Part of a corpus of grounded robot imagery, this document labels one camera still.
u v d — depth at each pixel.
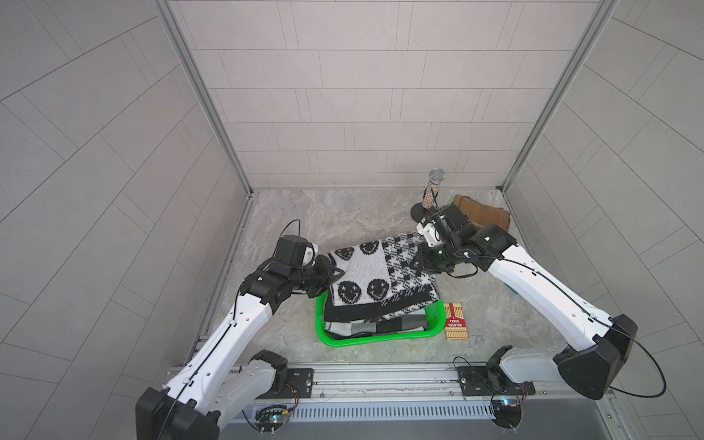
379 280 0.71
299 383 0.71
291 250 0.56
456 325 0.80
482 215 1.06
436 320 0.77
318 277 0.64
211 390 0.38
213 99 0.89
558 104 0.89
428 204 0.94
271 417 0.65
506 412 0.68
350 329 0.77
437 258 0.61
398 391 0.71
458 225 0.55
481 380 0.70
